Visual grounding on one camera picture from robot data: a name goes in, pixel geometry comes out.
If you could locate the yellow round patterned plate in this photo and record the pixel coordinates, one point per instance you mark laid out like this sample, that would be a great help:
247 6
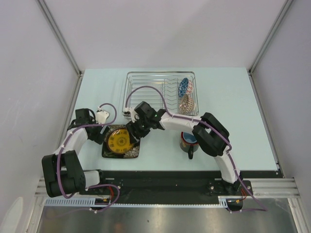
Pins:
118 141

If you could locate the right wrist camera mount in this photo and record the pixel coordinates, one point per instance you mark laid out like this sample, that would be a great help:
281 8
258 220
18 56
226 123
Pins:
129 113

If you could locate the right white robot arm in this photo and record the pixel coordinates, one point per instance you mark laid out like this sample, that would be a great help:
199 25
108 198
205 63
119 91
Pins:
210 134

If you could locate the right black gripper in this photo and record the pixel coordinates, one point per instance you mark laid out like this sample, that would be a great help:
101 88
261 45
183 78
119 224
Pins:
132 126

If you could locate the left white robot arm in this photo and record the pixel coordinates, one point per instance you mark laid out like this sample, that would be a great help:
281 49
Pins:
63 173

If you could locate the white slotted cable duct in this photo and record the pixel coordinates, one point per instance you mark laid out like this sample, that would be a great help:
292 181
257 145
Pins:
94 203

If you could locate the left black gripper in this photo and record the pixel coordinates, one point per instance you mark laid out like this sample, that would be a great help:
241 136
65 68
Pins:
99 137

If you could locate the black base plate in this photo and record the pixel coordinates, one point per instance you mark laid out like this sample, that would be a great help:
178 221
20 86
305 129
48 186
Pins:
157 174

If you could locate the black square floral plate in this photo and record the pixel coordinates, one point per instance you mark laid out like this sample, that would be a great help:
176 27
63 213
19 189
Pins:
106 153

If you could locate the black mug red rim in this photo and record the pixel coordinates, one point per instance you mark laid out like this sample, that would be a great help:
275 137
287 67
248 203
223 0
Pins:
190 149

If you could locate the brown patterned white bowl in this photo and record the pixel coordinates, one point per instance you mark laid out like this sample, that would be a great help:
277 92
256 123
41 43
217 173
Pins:
187 105

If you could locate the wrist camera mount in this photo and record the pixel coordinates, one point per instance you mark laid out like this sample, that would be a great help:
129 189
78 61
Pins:
101 116
129 113

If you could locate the blue patterned bowl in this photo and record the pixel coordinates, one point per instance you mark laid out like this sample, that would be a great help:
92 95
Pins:
183 87

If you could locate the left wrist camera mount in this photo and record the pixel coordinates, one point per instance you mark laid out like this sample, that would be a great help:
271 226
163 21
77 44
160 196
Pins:
101 116

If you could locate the metal wire dish rack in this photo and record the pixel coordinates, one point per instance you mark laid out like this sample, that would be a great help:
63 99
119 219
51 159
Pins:
158 88

